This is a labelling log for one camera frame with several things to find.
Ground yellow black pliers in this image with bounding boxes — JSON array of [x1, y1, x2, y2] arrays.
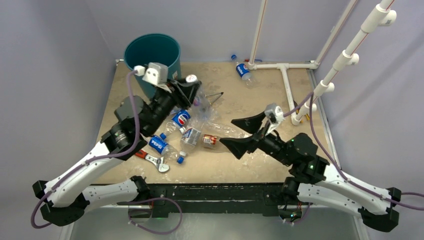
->
[[205, 92, 224, 105]]

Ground long clear bottle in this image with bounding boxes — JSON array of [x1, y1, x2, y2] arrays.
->
[[205, 121, 246, 139]]

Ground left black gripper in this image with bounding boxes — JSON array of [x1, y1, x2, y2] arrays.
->
[[144, 76, 200, 136]]

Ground white PVC pipe frame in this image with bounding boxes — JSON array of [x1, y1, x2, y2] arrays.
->
[[246, 0, 397, 125]]

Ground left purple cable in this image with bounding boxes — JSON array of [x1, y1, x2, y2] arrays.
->
[[30, 68, 184, 236]]

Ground loose blue bottle cap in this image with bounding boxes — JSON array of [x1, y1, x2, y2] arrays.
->
[[177, 156, 184, 164]]

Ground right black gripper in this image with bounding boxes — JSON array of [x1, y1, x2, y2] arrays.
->
[[219, 110, 293, 167]]

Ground red label bottle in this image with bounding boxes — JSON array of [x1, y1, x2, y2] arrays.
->
[[200, 134, 230, 153]]

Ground purple label clear bottle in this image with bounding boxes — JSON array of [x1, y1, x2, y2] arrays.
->
[[185, 74, 212, 122]]

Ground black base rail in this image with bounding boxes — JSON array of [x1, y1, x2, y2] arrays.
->
[[133, 182, 304, 222]]

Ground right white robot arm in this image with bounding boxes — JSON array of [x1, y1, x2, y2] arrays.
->
[[219, 106, 401, 233]]

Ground centre Pepsi bottle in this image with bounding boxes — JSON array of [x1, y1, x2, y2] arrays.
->
[[159, 109, 191, 140]]

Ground far Pepsi bottle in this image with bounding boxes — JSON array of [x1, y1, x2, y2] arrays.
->
[[230, 54, 257, 88]]

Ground pepsi bottle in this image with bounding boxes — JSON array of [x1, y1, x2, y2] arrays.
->
[[230, 54, 257, 88], [148, 135, 185, 162], [159, 109, 191, 140]]

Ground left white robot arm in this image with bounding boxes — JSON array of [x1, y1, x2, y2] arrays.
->
[[32, 79, 202, 227]]

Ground teal plastic bin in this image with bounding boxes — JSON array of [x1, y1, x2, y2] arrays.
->
[[123, 33, 182, 80]]

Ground white label crushed bottle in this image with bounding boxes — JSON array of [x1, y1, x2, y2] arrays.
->
[[180, 127, 202, 153]]

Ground near Pepsi bottle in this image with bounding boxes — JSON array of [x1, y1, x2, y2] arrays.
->
[[148, 135, 185, 162]]

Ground silver adjustable wrench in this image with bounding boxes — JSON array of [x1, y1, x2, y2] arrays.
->
[[135, 150, 170, 173]]

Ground yellow tool by pipe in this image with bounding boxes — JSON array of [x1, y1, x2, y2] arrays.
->
[[293, 100, 312, 123]]

